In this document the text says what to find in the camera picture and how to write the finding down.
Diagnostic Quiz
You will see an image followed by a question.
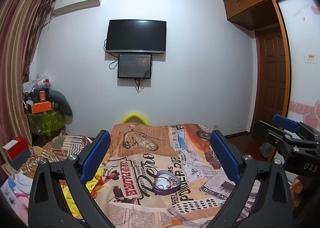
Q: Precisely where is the wooden bedroom door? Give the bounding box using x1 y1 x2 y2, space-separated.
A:
252 27 286 125

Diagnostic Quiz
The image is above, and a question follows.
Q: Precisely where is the person right hand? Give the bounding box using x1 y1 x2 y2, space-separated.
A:
290 176 303 209

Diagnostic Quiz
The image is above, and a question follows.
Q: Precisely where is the striped patchwork quilt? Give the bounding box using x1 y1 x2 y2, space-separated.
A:
20 135 93 179

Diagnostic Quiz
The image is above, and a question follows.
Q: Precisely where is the red and white box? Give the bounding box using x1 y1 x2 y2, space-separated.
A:
3 136 28 160

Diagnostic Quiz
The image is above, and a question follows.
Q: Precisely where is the green patterned cloth stand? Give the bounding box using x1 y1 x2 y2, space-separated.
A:
27 109 65 136

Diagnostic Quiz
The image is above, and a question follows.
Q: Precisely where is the orange shoe box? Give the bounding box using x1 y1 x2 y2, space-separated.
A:
31 102 52 114

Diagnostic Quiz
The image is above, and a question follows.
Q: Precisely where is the small red box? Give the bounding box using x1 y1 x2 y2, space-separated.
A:
39 91 47 103

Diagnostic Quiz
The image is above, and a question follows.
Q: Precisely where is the purple heart-shaped tin box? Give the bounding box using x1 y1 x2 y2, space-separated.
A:
152 170 182 195

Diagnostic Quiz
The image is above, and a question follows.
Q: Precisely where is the grey plush pillow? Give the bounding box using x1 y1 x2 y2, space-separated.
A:
48 90 73 116

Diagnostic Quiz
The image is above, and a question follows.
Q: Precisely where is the newspaper print bed blanket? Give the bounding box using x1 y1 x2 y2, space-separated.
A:
91 123 235 227

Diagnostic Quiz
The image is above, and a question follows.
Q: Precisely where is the white sliding wardrobe door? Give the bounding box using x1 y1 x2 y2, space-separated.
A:
276 0 319 130

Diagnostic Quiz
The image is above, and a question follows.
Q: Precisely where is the yellow round cushion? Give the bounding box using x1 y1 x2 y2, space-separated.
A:
119 112 150 125

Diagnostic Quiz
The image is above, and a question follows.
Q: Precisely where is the striped brown curtain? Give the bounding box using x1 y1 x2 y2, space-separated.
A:
0 0 54 163

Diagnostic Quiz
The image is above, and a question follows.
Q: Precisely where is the small black wall monitor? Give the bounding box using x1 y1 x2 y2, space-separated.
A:
118 54 152 79

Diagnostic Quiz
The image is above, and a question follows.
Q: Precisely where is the black wall television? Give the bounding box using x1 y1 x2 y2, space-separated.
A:
104 19 167 54

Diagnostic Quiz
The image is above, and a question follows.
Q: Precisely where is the white wall air conditioner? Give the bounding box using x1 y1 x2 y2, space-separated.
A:
53 0 101 16

